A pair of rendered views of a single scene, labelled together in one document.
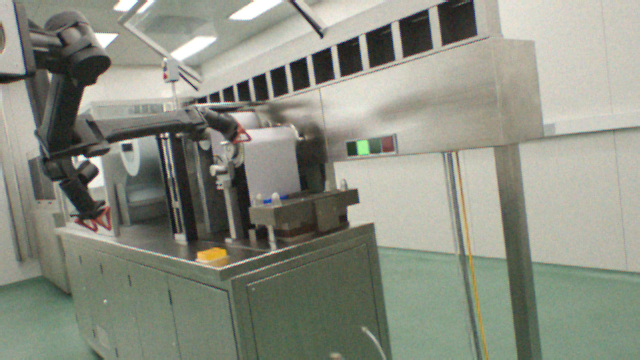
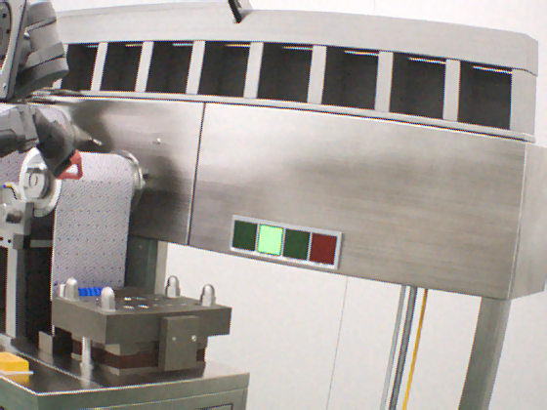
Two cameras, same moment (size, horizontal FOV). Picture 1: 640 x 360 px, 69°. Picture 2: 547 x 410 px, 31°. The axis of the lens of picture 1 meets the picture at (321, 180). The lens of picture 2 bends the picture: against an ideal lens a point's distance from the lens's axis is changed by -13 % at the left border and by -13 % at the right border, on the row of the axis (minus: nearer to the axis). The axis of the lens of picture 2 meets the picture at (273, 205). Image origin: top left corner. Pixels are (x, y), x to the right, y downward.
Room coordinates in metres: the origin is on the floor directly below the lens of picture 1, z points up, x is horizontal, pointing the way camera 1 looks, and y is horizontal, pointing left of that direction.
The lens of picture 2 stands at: (-0.35, 0.47, 1.36)
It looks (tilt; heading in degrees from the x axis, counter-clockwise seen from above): 3 degrees down; 343
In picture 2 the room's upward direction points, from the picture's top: 7 degrees clockwise
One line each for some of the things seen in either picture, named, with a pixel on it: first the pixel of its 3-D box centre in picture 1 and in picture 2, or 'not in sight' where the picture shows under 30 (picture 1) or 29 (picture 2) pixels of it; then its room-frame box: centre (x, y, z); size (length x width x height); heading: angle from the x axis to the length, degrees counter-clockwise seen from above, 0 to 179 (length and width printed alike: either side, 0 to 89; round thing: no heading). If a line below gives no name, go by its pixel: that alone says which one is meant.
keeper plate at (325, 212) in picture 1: (326, 214); (179, 344); (1.68, 0.00, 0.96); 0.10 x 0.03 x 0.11; 129
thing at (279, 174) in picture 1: (274, 180); (89, 256); (1.80, 0.18, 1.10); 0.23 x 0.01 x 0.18; 129
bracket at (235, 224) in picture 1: (228, 201); (13, 272); (1.78, 0.36, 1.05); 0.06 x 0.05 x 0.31; 129
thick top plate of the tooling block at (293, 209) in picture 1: (306, 205); (141, 316); (1.74, 0.07, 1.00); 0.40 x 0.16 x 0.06; 129
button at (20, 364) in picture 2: (212, 254); (6, 361); (1.51, 0.39, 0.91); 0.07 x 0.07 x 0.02; 39
